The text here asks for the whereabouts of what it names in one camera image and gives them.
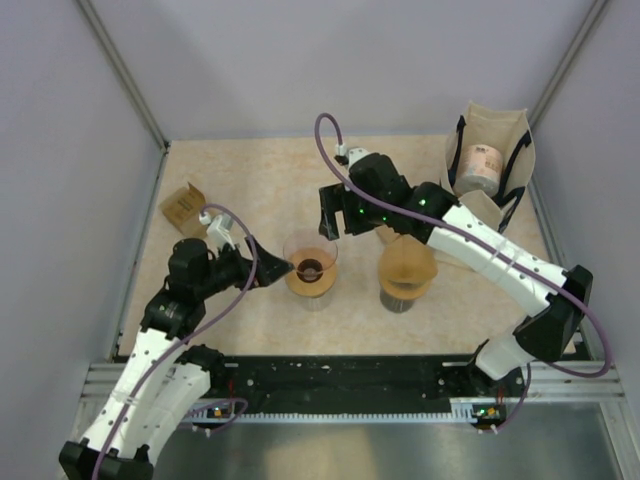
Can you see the cream canvas tote bag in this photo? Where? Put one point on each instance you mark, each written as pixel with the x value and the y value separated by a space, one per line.
pixel 509 132

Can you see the small cardboard box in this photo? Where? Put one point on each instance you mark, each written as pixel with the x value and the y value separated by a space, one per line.
pixel 182 209

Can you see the pink paper roll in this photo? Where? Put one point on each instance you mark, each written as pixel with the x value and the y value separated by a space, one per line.
pixel 480 169

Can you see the clear glass cup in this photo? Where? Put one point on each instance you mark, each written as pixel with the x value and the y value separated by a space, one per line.
pixel 315 304

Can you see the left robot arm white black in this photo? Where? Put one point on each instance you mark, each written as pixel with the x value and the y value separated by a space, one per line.
pixel 164 376

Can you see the dark glass carafe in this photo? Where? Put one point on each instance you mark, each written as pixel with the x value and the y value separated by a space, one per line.
pixel 394 304

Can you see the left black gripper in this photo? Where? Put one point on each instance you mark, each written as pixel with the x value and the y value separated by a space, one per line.
pixel 268 267

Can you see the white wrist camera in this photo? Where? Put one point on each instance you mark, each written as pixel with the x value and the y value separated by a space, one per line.
pixel 218 229
pixel 347 156

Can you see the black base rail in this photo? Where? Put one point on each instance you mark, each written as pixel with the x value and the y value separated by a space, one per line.
pixel 360 384

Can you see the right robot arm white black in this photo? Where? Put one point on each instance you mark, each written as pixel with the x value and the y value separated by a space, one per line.
pixel 555 300

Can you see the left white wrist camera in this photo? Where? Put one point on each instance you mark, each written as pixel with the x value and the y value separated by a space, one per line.
pixel 218 229

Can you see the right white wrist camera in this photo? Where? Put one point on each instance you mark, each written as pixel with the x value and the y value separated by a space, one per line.
pixel 347 156

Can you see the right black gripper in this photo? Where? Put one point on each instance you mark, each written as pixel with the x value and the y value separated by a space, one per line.
pixel 337 198

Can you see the brown paper filter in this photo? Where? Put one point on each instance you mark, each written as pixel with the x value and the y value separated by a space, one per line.
pixel 386 234
pixel 406 260

